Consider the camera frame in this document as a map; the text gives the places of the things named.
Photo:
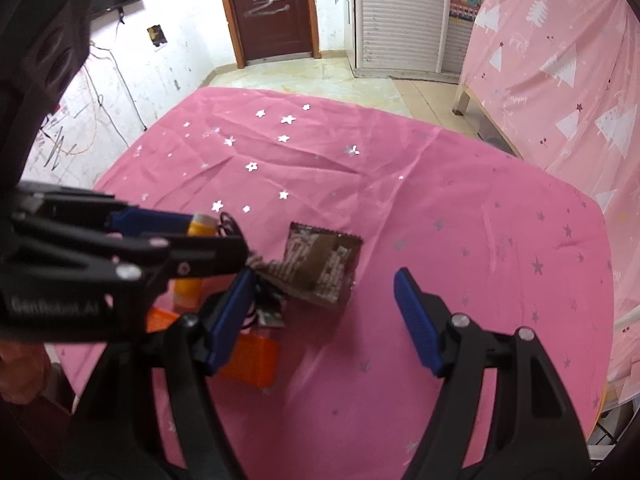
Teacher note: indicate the white louvered cabinet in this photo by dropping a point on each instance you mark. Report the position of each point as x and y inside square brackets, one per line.
[400, 10]

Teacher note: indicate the open wall socket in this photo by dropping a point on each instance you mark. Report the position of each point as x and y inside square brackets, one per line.
[156, 36]

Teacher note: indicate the pink tree-print cloth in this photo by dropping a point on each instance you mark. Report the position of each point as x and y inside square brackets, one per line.
[560, 60]

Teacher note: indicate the flat orange box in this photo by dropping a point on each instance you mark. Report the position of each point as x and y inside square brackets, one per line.
[250, 360]

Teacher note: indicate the brown foil wrapper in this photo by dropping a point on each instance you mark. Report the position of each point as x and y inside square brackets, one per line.
[320, 260]

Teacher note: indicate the wooden furniture frame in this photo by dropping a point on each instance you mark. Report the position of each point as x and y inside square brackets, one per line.
[492, 130]

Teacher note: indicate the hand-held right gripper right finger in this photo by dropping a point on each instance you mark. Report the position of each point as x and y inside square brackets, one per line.
[415, 320]

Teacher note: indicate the brown door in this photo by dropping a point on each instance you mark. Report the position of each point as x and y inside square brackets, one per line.
[270, 10]

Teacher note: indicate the pink starred tablecloth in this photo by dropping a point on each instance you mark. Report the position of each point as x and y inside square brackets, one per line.
[400, 200]

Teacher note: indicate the person's left hand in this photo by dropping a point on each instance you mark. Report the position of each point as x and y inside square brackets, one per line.
[20, 367]

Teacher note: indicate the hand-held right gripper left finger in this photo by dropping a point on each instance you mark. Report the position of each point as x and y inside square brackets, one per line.
[232, 320]

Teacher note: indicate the yellow tube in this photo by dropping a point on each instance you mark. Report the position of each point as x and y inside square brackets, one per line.
[202, 225]

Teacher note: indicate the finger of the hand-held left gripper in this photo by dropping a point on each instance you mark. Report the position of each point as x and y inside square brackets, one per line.
[150, 222]
[210, 255]

